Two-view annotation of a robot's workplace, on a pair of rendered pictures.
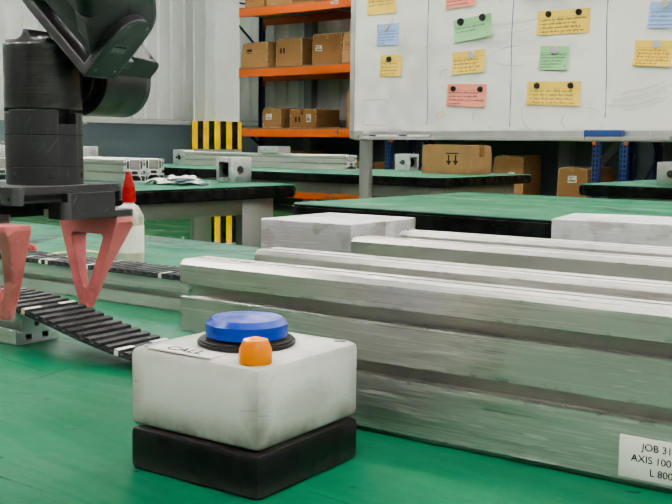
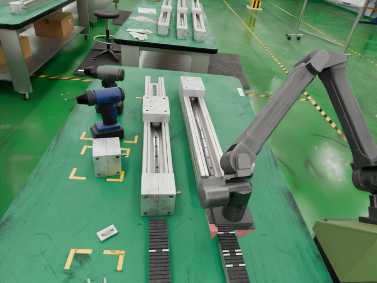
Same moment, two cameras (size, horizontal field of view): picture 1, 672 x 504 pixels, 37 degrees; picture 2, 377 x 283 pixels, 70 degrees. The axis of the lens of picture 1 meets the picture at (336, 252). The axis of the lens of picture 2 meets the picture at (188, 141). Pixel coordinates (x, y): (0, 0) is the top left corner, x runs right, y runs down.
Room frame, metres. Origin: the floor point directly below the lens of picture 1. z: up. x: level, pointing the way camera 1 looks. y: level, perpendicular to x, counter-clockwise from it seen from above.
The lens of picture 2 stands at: (1.21, 0.46, 1.45)
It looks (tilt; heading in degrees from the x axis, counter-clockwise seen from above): 35 degrees down; 224
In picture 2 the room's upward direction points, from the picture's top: 8 degrees clockwise
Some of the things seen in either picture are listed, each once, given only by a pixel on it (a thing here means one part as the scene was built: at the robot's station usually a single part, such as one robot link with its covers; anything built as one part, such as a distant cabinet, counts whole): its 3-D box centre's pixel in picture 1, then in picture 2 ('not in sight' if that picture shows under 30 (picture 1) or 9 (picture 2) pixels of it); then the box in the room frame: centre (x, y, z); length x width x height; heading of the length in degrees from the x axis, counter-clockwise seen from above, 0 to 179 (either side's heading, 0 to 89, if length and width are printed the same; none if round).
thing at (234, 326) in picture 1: (246, 335); not in sight; (0.48, 0.04, 0.84); 0.04 x 0.04 x 0.02
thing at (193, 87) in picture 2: not in sight; (191, 88); (0.29, -0.47, 0.87); 0.16 x 0.11 x 0.07; 55
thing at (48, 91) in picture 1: (48, 78); (237, 192); (0.77, 0.22, 0.98); 0.07 x 0.06 x 0.07; 155
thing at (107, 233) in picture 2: not in sight; (107, 233); (1.02, 0.00, 0.78); 0.05 x 0.03 x 0.01; 179
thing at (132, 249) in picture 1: (129, 218); not in sight; (1.26, 0.26, 0.84); 0.04 x 0.04 x 0.12
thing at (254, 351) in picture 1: (255, 349); not in sight; (0.44, 0.04, 0.85); 0.02 x 0.02 x 0.01
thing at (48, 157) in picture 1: (44, 159); (233, 208); (0.76, 0.22, 0.92); 0.10 x 0.07 x 0.07; 146
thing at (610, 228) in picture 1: (615, 273); (110, 156); (0.87, -0.24, 0.83); 0.11 x 0.10 x 0.10; 155
